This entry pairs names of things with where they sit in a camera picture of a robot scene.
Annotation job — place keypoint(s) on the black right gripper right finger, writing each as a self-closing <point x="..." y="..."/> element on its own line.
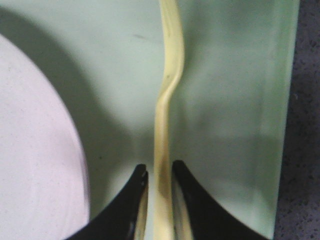
<point x="201" y="217"/>

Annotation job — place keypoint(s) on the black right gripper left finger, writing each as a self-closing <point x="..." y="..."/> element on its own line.
<point x="126" y="216"/>

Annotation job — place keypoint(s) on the yellow plastic fork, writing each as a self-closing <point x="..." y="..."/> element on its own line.
<point x="174" y="61"/>

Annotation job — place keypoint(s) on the white round plate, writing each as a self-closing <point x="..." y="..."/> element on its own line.
<point x="44" y="193"/>

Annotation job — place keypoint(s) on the light green rectangular tray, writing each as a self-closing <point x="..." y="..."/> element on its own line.
<point x="227" y="115"/>

